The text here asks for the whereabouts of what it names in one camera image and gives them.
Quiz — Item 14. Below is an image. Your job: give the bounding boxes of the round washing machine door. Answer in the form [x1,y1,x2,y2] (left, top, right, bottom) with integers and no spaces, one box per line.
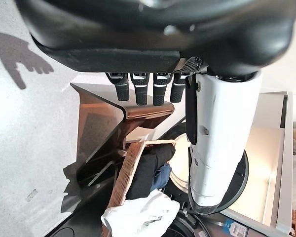
[162,123,250,214]

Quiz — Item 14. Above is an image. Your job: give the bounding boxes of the blue energy label sticker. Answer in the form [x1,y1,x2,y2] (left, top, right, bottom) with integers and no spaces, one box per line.
[223,218,248,237]

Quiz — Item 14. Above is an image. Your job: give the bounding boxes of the woven wicker laundry basket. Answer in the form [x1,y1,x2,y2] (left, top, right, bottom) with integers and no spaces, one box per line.
[106,139,178,224]

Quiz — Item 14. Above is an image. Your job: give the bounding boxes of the black folded garment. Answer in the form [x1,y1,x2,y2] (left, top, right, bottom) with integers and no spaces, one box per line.
[126,144,176,200]

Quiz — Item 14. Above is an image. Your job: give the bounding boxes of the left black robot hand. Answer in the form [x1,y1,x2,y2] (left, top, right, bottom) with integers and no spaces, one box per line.
[14,0,296,216]

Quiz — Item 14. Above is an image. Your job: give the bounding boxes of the light grey sweatshirt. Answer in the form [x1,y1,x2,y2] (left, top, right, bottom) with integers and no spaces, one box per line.
[100,189,181,237]

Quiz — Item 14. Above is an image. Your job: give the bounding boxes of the brown acrylic stool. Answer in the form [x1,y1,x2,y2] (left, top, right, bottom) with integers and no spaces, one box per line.
[70,82,176,189]

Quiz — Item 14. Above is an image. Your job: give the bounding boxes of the white shelf cabinet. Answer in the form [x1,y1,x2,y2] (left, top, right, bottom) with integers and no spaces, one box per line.
[225,91,295,228]

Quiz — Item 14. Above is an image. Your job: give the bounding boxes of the dark blue garment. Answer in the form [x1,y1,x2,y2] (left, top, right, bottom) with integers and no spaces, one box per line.
[151,162,173,192]

